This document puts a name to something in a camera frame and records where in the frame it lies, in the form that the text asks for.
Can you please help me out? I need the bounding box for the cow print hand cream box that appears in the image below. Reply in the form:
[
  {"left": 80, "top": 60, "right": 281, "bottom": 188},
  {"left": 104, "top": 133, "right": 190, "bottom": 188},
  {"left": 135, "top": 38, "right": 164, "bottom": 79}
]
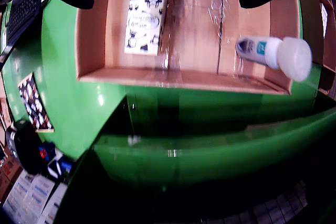
[{"left": 123, "top": 0, "right": 171, "bottom": 56}]

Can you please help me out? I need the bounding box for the green metal shelf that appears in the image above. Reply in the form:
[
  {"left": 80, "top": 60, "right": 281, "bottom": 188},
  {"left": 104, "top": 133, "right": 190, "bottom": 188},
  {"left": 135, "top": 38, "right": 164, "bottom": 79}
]
[{"left": 91, "top": 87, "right": 336, "bottom": 224}]

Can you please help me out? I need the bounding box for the white blue printed carton stack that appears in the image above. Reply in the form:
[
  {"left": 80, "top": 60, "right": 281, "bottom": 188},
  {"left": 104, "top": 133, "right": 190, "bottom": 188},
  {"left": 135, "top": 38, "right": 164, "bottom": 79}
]
[{"left": 0, "top": 170, "right": 69, "bottom": 224}]

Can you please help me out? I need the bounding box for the white bottle translucent cap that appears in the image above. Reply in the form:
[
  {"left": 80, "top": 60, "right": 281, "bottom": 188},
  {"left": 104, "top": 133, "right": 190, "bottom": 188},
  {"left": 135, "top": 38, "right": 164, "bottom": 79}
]
[{"left": 235, "top": 36, "right": 313, "bottom": 82}]

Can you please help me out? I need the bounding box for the shallow cardboard tray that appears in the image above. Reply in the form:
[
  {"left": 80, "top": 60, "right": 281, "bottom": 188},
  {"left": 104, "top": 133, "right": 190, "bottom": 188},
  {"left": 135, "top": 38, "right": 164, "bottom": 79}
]
[{"left": 75, "top": 0, "right": 301, "bottom": 95}]

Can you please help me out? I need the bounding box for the black bulky device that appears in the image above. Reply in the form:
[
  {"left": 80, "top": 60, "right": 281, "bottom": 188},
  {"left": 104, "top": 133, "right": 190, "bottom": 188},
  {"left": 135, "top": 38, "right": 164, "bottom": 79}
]
[{"left": 5, "top": 119, "right": 44, "bottom": 175}]

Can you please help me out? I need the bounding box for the blue red small item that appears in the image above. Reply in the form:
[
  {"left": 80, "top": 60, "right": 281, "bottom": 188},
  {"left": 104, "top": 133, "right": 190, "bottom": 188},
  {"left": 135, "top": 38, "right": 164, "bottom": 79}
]
[{"left": 38, "top": 141, "right": 74, "bottom": 180}]

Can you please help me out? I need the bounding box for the black keyboard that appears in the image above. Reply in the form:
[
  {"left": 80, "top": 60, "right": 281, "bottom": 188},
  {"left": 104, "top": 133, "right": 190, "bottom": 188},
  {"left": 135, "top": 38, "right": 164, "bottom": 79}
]
[{"left": 0, "top": 0, "right": 52, "bottom": 62}]

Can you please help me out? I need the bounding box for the black white patterned card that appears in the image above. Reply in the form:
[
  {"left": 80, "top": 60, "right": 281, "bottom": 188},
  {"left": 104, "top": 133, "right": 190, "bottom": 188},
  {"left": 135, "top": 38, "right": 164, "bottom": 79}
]
[{"left": 17, "top": 72, "right": 55, "bottom": 133}]

